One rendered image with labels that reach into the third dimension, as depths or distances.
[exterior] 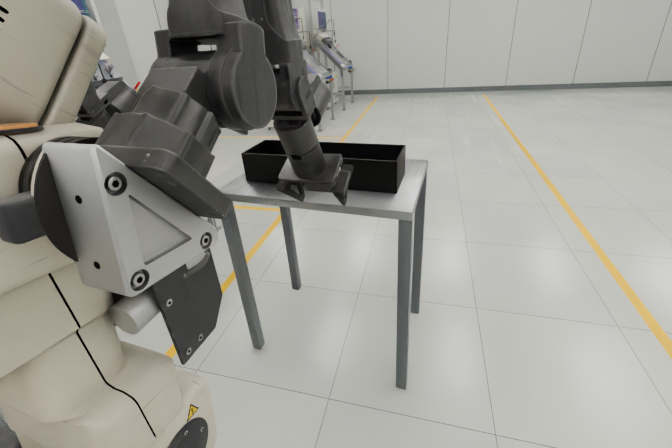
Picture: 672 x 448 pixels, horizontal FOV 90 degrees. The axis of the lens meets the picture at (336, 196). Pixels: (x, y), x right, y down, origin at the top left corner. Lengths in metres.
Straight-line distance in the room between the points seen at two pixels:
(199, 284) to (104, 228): 0.27
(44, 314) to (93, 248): 0.18
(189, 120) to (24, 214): 0.12
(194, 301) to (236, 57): 0.34
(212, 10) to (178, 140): 0.13
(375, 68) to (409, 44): 0.84
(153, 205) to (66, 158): 0.06
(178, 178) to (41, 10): 0.22
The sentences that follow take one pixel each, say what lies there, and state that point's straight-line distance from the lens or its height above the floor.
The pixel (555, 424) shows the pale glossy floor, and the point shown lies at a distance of 1.61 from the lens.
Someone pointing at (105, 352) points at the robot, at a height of 0.94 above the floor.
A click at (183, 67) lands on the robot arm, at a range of 0.34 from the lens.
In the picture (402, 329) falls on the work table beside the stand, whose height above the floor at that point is 0.33.
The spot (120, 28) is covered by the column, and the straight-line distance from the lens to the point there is 4.25.
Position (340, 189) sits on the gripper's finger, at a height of 1.04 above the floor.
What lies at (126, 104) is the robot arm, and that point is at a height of 1.18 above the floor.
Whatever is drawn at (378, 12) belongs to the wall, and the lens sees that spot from 7.86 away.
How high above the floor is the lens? 1.28
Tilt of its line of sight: 26 degrees down
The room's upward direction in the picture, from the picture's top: 4 degrees counter-clockwise
